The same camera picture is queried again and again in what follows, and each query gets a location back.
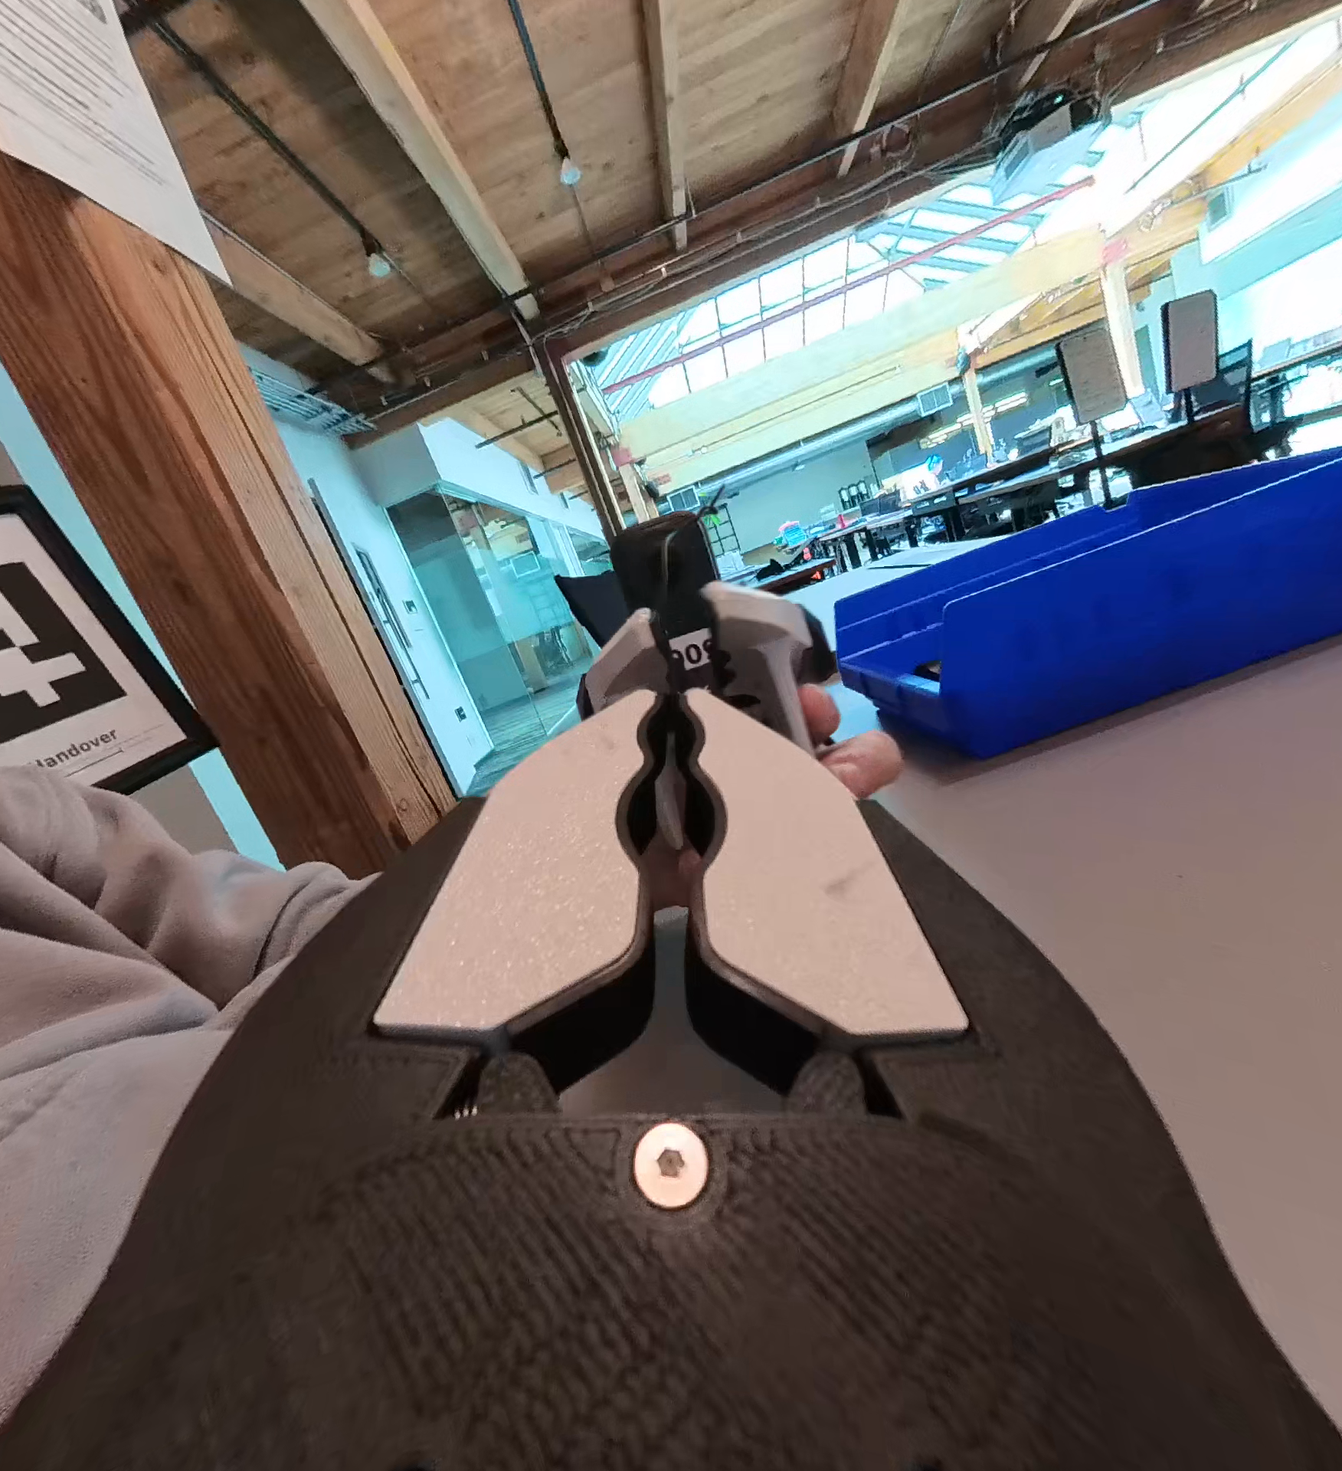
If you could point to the ceiling projector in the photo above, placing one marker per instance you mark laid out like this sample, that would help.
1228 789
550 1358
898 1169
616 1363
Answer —
1046 142

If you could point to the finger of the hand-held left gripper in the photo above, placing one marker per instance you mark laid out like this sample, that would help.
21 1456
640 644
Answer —
637 656
763 625

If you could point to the person's left forearm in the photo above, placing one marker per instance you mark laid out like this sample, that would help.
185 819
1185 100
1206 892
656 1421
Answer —
106 872

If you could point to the wall air vent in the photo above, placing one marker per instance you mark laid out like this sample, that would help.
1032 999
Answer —
940 399

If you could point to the framed marker sign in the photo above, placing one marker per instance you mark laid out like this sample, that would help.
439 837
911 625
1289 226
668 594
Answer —
28 671

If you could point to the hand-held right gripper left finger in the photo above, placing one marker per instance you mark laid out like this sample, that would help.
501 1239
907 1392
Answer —
533 897

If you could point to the blue plastic bin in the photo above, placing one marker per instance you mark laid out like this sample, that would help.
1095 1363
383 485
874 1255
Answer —
1085 644

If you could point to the white paper notice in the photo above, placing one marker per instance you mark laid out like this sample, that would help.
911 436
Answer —
88 100

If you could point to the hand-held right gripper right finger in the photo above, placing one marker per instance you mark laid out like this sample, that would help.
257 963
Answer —
818 909

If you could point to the person's torso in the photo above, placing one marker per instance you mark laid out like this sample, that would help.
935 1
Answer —
28 1209

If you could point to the white desk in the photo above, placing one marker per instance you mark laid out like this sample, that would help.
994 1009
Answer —
1197 864

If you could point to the glass office partition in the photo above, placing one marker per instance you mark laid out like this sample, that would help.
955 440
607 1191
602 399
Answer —
473 644

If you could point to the grey standing panel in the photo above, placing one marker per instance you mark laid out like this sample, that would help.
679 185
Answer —
1193 338
1095 378

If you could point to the wooden pillar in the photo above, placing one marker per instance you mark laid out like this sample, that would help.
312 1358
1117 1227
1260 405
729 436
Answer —
170 518

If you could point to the person's left hand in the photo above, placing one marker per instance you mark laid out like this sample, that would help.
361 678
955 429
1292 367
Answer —
864 764

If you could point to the row of office desks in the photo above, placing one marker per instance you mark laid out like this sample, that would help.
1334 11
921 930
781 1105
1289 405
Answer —
1190 440

